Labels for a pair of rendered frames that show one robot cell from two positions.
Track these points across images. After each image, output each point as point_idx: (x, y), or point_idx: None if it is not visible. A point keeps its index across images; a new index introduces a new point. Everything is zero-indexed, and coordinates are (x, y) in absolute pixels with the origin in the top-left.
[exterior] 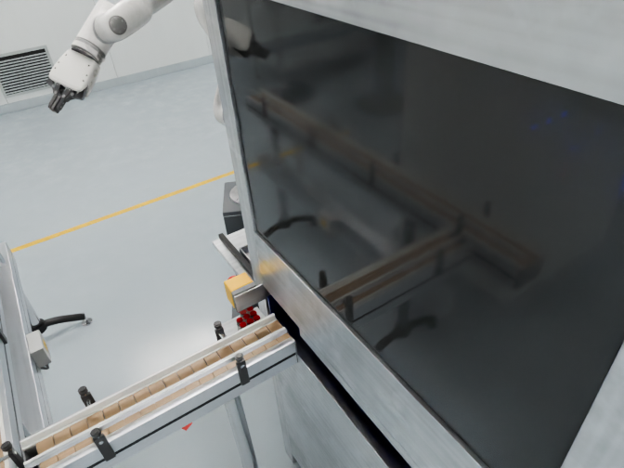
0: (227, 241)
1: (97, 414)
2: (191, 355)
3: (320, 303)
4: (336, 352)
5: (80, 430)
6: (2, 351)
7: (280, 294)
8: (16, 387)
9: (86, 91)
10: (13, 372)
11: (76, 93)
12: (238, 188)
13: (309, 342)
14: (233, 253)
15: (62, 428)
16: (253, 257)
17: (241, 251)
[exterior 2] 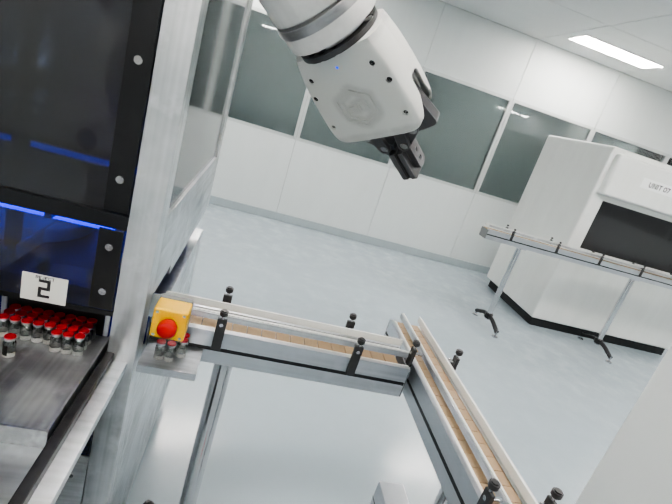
0: (32, 478)
1: (349, 353)
2: (260, 321)
3: (192, 188)
4: (188, 220)
5: (364, 352)
6: (464, 487)
7: (167, 257)
8: (437, 475)
9: (336, 128)
10: (447, 498)
11: (362, 137)
12: (171, 171)
13: (174, 260)
14: (58, 445)
15: (378, 360)
16: (155, 268)
17: (54, 422)
